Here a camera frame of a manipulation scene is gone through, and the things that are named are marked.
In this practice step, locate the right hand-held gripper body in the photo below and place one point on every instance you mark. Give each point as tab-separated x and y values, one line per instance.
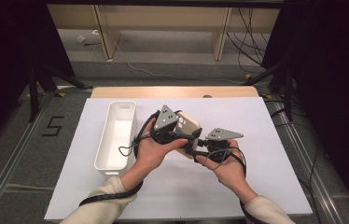
222	134

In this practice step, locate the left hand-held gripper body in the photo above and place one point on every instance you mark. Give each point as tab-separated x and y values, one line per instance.
164	119

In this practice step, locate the beige printed phone case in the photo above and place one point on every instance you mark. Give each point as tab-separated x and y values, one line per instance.
189	123

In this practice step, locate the white plastic storage box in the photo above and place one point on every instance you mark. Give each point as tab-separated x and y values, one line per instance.
116	137

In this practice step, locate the person's right hand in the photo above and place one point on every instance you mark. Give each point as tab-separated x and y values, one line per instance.
230	172

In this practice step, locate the person's left hand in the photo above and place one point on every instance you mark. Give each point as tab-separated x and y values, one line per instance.
150	154

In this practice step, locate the white table cover sheet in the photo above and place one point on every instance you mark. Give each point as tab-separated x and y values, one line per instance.
256	171

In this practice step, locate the black metal stand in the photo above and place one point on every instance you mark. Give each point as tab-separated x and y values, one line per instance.
33	93
288	93

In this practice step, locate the white paper scrap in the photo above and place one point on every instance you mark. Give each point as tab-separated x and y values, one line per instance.
80	39

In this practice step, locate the black curtain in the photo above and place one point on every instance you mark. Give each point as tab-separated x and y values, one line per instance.
334	77
7	62

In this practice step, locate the metal floor rail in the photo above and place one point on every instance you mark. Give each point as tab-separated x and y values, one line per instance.
7	168
306	161

